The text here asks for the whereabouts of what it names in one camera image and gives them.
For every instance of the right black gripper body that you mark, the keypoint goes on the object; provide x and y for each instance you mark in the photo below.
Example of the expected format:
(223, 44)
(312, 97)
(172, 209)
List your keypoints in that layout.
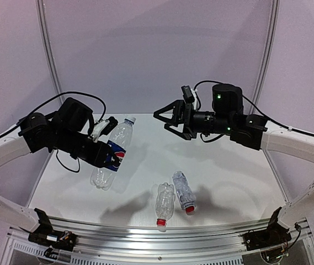
(186, 118)

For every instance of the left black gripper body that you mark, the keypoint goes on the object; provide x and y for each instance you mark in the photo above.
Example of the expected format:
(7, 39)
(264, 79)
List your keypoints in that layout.
(101, 154)

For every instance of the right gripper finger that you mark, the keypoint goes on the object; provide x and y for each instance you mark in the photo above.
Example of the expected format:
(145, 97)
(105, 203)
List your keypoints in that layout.
(169, 128)
(166, 113)

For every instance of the Pepsi label plastic bottle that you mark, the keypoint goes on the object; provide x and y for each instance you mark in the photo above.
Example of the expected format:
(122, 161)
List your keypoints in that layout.
(119, 140)

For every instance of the clear bottle red cap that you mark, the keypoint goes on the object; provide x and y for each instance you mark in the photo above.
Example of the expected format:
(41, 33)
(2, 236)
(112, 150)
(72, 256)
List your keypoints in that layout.
(164, 206)

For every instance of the white bottle cap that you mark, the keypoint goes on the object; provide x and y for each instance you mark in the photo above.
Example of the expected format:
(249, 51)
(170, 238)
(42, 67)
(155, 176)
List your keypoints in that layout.
(130, 119)

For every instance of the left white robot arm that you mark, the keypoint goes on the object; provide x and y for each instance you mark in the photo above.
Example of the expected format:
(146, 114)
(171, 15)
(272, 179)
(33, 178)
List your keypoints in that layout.
(57, 131)

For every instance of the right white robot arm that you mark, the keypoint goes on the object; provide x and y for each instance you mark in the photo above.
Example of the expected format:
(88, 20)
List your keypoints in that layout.
(252, 131)

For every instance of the crushed bottle red cap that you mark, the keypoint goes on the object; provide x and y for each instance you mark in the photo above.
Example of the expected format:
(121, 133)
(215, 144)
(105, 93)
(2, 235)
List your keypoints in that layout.
(185, 194)

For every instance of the front aluminium rail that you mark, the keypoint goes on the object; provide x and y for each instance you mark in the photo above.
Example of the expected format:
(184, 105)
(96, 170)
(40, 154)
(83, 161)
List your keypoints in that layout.
(103, 244)

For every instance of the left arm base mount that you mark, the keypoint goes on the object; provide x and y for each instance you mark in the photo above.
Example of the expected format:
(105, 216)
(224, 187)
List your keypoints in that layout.
(54, 240)

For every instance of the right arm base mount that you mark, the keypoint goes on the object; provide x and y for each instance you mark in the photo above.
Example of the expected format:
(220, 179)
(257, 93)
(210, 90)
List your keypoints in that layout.
(273, 234)

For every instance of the right aluminium frame post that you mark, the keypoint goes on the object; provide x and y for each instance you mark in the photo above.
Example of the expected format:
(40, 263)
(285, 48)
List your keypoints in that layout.
(268, 46)

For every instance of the aluminium frame post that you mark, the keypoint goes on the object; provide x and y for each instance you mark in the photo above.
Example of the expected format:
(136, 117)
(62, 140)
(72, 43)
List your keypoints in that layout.
(45, 35)
(268, 46)

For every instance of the left aluminium frame post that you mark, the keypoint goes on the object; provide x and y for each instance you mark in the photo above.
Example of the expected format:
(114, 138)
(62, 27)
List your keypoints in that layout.
(45, 35)

